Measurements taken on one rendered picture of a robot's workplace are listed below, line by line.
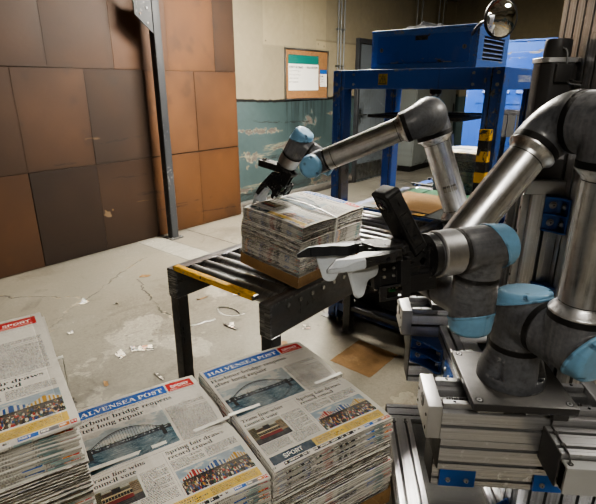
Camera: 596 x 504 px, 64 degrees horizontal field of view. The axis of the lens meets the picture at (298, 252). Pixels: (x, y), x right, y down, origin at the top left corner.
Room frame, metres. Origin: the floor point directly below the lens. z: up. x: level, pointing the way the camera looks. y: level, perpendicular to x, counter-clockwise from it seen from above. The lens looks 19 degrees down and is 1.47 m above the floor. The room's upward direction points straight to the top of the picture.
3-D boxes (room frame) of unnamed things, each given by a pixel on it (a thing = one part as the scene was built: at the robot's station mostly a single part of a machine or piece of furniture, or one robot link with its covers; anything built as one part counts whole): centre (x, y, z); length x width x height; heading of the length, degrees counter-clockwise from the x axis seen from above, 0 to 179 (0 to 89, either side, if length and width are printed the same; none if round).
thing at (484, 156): (2.30, -0.88, 1.05); 0.05 x 0.05 x 0.45; 50
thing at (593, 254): (0.84, -0.55, 1.19); 0.15 x 0.12 x 0.55; 21
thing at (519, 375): (0.97, -0.50, 0.87); 0.15 x 0.15 x 0.10
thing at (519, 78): (2.85, -0.78, 1.50); 0.94 x 0.68 x 0.10; 50
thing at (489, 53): (2.85, -0.78, 1.65); 0.60 x 0.45 x 0.20; 50
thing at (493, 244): (0.75, -0.30, 1.21); 0.11 x 0.08 x 0.09; 111
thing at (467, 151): (3.29, -1.15, 0.93); 0.38 x 0.30 x 0.26; 140
